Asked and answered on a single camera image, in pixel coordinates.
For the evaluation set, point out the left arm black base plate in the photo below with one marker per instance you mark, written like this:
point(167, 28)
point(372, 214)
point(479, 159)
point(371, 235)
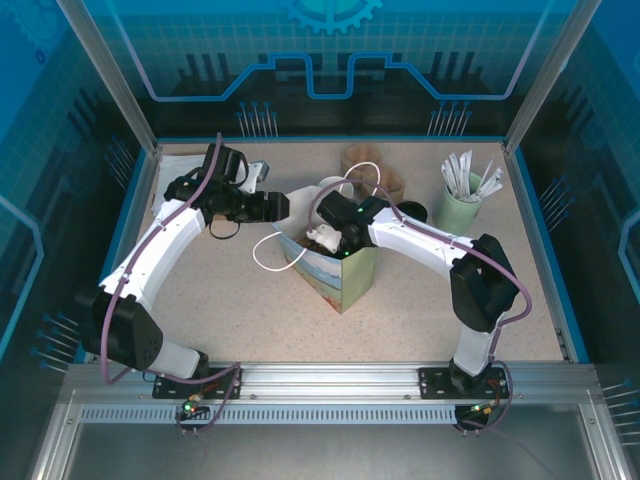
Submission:
point(165, 385)

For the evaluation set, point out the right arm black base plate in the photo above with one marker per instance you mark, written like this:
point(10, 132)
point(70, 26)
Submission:
point(432, 385)

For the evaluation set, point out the green printed paper bag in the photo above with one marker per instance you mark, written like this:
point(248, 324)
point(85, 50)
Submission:
point(357, 280)

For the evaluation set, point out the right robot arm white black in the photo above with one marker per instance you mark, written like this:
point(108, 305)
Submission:
point(420, 237)

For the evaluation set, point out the right small LED circuit board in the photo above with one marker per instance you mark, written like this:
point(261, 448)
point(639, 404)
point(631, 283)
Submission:
point(484, 409)

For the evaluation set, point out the left aluminium frame post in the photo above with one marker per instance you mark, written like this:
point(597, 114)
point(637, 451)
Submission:
point(112, 75)

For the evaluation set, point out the small led circuit board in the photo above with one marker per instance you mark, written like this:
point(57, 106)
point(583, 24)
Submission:
point(189, 406)
point(484, 409)

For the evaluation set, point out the right aluminium frame post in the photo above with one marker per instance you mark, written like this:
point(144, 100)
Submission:
point(547, 75)

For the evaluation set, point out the left small LED circuit board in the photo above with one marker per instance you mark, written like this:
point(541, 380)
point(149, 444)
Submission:
point(189, 406)

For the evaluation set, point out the aluminium mounting rail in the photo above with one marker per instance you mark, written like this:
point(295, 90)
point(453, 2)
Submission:
point(325, 380)

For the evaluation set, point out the aluminium frame post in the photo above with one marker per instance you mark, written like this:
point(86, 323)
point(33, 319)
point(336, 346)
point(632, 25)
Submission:
point(547, 75)
point(112, 75)

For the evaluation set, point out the white wrapped straw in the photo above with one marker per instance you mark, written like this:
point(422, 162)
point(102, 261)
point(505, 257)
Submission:
point(448, 175)
point(456, 172)
point(486, 177)
point(492, 184)
point(462, 170)
point(468, 167)

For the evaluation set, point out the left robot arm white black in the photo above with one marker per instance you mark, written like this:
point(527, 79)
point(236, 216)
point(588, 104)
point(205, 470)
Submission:
point(150, 255)

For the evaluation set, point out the pale green ceramic mug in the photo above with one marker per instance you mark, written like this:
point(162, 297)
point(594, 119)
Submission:
point(452, 215)

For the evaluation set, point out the black plastic cup lids stack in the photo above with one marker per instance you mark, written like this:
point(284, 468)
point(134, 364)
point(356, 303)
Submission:
point(415, 210)

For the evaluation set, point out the white paper napkin stack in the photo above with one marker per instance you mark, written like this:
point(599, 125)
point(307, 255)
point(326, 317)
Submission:
point(175, 165)

